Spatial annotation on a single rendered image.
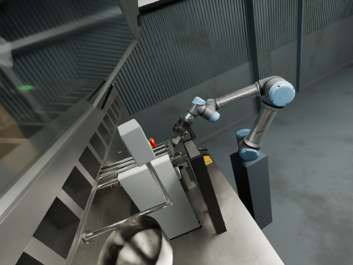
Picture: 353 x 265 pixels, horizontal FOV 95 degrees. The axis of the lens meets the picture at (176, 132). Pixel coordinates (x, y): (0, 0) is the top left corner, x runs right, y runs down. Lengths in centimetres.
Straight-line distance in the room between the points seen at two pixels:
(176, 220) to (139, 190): 30
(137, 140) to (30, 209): 31
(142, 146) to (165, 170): 36
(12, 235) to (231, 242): 87
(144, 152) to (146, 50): 231
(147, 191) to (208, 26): 268
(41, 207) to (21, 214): 5
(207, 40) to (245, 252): 273
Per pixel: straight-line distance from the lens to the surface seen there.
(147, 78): 264
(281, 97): 100
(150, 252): 53
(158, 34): 270
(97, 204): 77
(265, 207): 184
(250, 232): 106
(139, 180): 77
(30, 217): 56
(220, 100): 113
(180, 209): 94
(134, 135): 38
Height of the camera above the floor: 184
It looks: 28 degrees down
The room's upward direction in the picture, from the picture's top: 21 degrees counter-clockwise
